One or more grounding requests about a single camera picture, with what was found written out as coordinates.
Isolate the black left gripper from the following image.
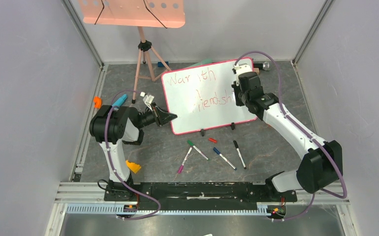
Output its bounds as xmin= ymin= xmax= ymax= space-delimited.
xmin=136 ymin=102 xmax=176 ymax=128

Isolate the pink framed whiteboard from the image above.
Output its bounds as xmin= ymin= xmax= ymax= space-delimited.
xmin=161 ymin=60 xmax=257 ymax=135

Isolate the red marker cap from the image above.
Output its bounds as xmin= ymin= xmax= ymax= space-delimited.
xmin=208 ymin=138 xmax=217 ymax=144

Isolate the black whiteboard marker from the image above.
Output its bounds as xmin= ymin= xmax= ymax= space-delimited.
xmin=233 ymin=140 xmax=247 ymax=170

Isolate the blue whiteboard marker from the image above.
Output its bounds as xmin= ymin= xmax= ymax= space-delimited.
xmin=213 ymin=147 xmax=237 ymax=171

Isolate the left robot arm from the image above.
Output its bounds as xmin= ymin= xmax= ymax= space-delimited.
xmin=89 ymin=102 xmax=177 ymax=201

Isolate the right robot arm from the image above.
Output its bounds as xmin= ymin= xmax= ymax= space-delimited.
xmin=232 ymin=71 xmax=347 ymax=201

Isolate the green whiteboard marker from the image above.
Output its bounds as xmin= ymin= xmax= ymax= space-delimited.
xmin=187 ymin=140 xmax=209 ymax=161

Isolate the purple whiteboard marker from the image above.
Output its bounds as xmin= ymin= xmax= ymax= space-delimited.
xmin=177 ymin=147 xmax=193 ymax=174

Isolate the black microphone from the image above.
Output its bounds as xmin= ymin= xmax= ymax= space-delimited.
xmin=253 ymin=61 xmax=270 ymax=71

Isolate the mint green cylinder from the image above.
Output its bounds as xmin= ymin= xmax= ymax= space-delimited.
xmin=188 ymin=59 xmax=212 ymax=68

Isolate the orange stair toy block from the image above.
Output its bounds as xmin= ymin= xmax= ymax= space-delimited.
xmin=126 ymin=160 xmax=142 ymax=174

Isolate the pink music stand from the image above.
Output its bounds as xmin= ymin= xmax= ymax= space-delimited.
xmin=79 ymin=0 xmax=185 ymax=90

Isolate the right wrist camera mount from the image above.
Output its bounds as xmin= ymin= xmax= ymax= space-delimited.
xmin=233 ymin=63 xmax=254 ymax=86

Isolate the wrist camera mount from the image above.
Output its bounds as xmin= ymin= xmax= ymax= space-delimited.
xmin=233 ymin=63 xmax=254 ymax=86
xmin=140 ymin=92 xmax=154 ymax=111

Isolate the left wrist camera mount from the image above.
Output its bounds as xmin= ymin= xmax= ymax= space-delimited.
xmin=140 ymin=92 xmax=154 ymax=111

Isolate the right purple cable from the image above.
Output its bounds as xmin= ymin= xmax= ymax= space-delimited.
xmin=234 ymin=51 xmax=348 ymax=223

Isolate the purple cable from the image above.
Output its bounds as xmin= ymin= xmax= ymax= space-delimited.
xmin=234 ymin=51 xmax=348 ymax=223
xmin=104 ymin=90 xmax=162 ymax=221

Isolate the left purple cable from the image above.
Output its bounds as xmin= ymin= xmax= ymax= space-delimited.
xmin=104 ymin=90 xmax=162 ymax=221

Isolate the orange toy block at wall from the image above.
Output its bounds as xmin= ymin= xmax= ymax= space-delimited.
xmin=93 ymin=96 xmax=102 ymax=109

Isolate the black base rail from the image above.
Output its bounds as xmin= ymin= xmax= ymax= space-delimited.
xmin=104 ymin=181 xmax=297 ymax=211

